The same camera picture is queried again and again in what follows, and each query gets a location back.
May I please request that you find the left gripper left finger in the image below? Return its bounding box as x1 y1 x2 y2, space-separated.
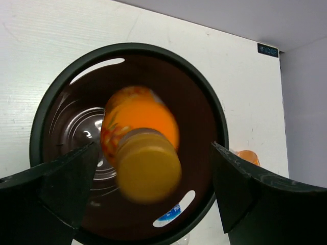
1 142 99 244

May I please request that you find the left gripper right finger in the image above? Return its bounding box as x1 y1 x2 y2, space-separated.
211 142 326 244

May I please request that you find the brown plastic waste bin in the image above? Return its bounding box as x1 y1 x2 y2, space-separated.
30 43 228 244

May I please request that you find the right blue table sticker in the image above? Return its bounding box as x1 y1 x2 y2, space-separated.
257 43 279 58

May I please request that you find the clear bottle blue label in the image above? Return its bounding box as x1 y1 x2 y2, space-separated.
153 204 190 245

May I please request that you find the lying orange juice bottle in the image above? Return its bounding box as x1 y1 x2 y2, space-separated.
231 150 260 166

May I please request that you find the orange juice bottle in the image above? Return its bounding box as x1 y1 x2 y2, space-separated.
231 150 260 166
100 86 182 204

